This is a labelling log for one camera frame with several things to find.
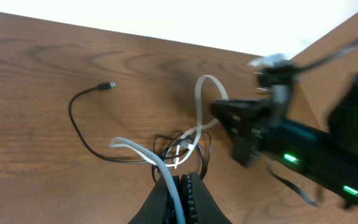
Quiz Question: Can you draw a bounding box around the black usb cable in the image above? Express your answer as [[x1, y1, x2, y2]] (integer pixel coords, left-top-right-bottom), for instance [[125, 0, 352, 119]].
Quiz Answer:
[[68, 81, 213, 183]]

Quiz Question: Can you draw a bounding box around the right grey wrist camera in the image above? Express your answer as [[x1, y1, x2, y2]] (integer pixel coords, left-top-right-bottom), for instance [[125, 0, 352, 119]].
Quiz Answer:
[[248, 53, 293, 70]]

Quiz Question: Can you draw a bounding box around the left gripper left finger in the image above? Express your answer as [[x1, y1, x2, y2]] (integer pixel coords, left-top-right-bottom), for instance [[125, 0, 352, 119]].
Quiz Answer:
[[129, 177, 177, 224]]

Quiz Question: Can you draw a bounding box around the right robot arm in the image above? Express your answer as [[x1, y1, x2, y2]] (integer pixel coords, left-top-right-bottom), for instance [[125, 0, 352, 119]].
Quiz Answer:
[[210, 74, 358, 207]]

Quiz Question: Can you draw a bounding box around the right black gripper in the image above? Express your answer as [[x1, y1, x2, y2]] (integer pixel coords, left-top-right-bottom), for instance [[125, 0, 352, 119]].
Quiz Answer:
[[209, 100, 289, 167]]

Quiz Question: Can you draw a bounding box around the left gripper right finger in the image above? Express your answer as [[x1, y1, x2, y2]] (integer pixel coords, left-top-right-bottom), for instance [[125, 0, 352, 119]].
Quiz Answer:
[[180, 172, 232, 224]]

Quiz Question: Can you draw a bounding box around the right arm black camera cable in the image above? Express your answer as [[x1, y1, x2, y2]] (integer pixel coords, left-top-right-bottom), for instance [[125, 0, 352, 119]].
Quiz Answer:
[[293, 29, 358, 74]]

